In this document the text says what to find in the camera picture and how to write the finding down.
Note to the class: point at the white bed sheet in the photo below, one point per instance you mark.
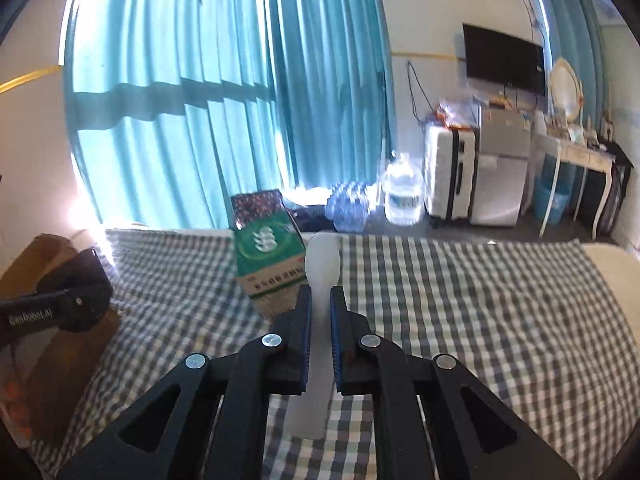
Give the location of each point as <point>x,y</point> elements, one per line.
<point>620,280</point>

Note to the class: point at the brown cardboard box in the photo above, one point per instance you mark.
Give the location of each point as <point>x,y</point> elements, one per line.
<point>65,370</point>

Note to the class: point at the wrapped pack of water bottles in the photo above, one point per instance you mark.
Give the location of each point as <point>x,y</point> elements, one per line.
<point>350,207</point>

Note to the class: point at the oval white mirror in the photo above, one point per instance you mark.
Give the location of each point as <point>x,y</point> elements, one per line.
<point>566,87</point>

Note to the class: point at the white plastic spoon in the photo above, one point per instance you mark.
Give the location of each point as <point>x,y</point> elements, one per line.
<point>324,260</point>

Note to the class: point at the black wall television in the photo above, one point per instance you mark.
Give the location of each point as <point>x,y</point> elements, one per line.
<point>502,57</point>

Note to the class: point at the yellow wall pipe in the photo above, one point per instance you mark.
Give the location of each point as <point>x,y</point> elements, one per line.
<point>430,55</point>
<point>30,77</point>

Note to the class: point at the checked blanket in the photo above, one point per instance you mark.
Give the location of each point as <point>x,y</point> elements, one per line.
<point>475,310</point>

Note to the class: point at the teal curtain beside television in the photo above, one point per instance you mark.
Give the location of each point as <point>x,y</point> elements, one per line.
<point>570,20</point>

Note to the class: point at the blue woven basket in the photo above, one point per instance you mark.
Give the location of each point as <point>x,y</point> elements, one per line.
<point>550,202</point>

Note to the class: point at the white dressing table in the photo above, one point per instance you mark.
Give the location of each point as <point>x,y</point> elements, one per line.
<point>570,152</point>

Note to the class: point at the green box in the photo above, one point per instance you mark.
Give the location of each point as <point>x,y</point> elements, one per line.
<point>265,255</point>

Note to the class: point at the dark clothes pile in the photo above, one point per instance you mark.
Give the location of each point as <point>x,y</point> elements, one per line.
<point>310,217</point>

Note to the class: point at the silver mini fridge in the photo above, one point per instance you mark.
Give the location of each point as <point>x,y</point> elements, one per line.
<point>502,185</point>

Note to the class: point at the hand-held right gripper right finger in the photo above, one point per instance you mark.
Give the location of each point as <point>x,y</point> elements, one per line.
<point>336,340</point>

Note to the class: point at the plastic bags on suitcase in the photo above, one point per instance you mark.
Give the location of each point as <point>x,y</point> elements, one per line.
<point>457,115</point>

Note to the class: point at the teal window curtain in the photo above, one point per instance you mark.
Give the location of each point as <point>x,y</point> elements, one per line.
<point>165,85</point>
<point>330,70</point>

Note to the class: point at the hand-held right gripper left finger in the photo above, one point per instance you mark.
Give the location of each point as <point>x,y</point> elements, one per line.
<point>306,340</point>

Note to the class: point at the white suitcase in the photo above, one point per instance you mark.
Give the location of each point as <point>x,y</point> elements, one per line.
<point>442,175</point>

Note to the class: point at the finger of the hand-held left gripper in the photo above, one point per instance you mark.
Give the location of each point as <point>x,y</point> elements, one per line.
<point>82,285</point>

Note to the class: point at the large clear water jug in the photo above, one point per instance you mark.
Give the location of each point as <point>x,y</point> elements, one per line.
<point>402,195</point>

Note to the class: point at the dark patterned bag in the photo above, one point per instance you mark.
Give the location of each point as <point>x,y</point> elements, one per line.
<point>255,205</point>

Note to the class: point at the black hanging cloth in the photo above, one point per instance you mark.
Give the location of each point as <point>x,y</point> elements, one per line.
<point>617,180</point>

